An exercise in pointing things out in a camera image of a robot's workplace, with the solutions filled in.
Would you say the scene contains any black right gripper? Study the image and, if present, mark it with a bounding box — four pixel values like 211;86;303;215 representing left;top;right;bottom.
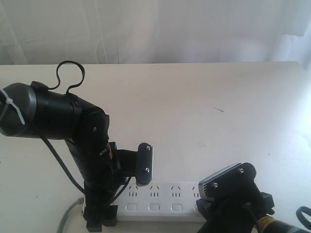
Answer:
196;184;275;233

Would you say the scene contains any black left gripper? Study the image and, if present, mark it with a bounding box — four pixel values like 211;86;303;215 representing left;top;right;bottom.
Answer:
82;142;137;232

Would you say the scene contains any white five-outlet power strip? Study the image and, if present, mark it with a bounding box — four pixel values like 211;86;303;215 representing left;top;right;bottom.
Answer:
112;182;205;222

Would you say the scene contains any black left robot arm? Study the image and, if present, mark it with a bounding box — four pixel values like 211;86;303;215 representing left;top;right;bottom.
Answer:
0;82;153;233

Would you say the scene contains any white zip tie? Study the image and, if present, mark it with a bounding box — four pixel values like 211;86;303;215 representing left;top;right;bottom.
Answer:
0;89;25;125

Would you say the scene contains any white backdrop curtain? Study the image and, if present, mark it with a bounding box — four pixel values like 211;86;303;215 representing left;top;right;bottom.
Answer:
0;0;311;71

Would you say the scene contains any grey cable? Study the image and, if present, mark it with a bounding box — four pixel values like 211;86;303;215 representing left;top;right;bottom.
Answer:
56;198;86;233

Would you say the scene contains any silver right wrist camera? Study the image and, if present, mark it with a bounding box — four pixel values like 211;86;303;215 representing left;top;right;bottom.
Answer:
198;162;257;200

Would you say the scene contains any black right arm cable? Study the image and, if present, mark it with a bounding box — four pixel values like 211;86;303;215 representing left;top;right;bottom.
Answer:
295;205;311;228

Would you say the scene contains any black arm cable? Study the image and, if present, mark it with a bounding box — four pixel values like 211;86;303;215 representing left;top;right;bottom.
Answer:
295;205;311;228
31;60;86;98

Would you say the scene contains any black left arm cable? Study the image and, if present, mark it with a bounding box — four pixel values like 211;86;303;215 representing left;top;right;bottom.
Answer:
31;60;86;98

